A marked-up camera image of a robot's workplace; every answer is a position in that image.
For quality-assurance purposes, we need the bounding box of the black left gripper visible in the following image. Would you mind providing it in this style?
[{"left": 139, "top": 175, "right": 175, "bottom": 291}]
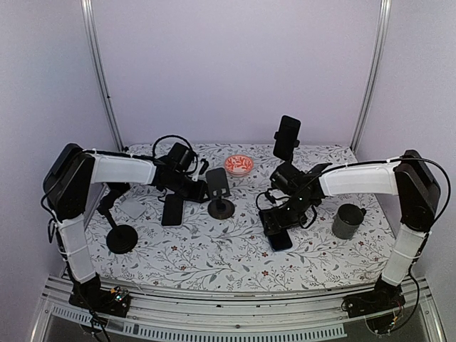
[{"left": 165, "top": 170, "right": 212, "bottom": 203}]

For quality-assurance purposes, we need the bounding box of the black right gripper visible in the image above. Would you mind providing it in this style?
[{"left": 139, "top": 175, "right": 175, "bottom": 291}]
[{"left": 264, "top": 193, "right": 314, "bottom": 234}]

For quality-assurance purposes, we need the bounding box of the small round base phone stand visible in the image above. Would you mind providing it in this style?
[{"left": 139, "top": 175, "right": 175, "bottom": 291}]
[{"left": 206, "top": 167, "right": 234, "bottom": 220}]

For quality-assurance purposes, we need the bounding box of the black phone with white edge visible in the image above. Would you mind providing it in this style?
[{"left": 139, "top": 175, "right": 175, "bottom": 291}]
[{"left": 161, "top": 194, "right": 184, "bottom": 227}]

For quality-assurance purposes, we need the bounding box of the tall black clamp phone stand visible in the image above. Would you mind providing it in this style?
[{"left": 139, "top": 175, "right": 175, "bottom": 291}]
[{"left": 273, "top": 131, "right": 299, "bottom": 162}]

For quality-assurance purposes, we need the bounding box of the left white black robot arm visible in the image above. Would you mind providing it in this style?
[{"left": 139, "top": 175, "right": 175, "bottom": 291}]
[{"left": 41, "top": 143, "right": 209, "bottom": 317}]

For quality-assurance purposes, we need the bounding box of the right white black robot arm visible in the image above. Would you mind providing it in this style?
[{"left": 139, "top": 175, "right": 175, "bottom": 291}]
[{"left": 259, "top": 150, "right": 441, "bottom": 318}]

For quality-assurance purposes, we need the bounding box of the white flat phone stand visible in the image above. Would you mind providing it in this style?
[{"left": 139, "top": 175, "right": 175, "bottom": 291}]
[{"left": 120, "top": 200, "right": 146, "bottom": 219}]

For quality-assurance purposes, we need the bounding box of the black gooseneck stand round base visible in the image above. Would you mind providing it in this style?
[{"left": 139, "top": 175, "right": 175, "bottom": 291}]
[{"left": 97, "top": 190, "right": 138, "bottom": 254}]

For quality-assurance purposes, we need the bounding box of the red white patterned bowl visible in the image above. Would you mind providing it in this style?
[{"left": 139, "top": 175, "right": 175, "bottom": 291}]
[{"left": 224, "top": 155, "right": 254, "bottom": 177}]

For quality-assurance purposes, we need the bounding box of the floral patterned tablecloth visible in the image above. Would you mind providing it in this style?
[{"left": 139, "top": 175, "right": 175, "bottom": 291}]
[{"left": 85, "top": 144, "right": 395, "bottom": 292}]

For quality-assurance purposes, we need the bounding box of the dark grey mug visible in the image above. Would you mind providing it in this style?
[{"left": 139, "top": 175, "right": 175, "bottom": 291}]
[{"left": 331, "top": 203, "right": 367, "bottom": 239}]

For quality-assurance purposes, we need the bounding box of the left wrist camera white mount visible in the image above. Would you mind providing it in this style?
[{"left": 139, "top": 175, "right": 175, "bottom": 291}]
[{"left": 192, "top": 158, "right": 209, "bottom": 182}]

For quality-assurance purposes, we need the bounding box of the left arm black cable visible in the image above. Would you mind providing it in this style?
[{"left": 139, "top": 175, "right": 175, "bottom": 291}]
[{"left": 152, "top": 134, "right": 199, "bottom": 172}]

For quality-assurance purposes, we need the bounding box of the aluminium front rail base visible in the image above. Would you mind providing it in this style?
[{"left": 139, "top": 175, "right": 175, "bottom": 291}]
[{"left": 29, "top": 276, "right": 449, "bottom": 341}]

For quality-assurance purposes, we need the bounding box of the left aluminium frame post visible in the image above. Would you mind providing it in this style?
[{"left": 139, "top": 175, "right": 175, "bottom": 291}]
[{"left": 81, "top": 0, "right": 124, "bottom": 150}]

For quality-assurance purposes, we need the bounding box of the aluminium frame post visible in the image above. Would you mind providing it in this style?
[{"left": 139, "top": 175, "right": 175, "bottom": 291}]
[
  {"left": 350, "top": 0, "right": 392, "bottom": 153},
  {"left": 81, "top": 0, "right": 124, "bottom": 150}
]

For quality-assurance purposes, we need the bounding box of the right aluminium frame post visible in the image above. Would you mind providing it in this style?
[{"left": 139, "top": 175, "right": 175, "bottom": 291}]
[{"left": 350, "top": 0, "right": 392, "bottom": 153}]

